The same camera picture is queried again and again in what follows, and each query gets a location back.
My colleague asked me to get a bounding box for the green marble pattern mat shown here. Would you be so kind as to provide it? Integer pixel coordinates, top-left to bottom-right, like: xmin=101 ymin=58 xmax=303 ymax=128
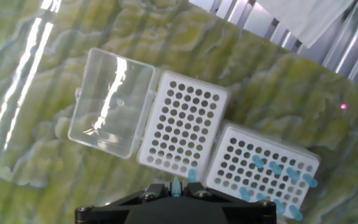
xmin=0 ymin=0 xmax=358 ymax=224

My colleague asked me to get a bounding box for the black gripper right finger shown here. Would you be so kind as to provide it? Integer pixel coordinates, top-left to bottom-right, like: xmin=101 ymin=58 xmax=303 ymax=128
xmin=183 ymin=182 xmax=278 ymax=224

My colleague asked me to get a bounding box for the white paper sheet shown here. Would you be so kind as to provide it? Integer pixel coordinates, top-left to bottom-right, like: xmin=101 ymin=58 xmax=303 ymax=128
xmin=256 ymin=0 xmax=356 ymax=49

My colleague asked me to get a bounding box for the white pipette tip holder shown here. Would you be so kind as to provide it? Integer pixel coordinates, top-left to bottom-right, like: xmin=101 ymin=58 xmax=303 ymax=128
xmin=204 ymin=120 xmax=322 ymax=224
xmin=67 ymin=47 xmax=231 ymax=183

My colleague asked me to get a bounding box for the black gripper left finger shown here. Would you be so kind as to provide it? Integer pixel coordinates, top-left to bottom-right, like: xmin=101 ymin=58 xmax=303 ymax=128
xmin=75 ymin=182 xmax=171 ymax=224

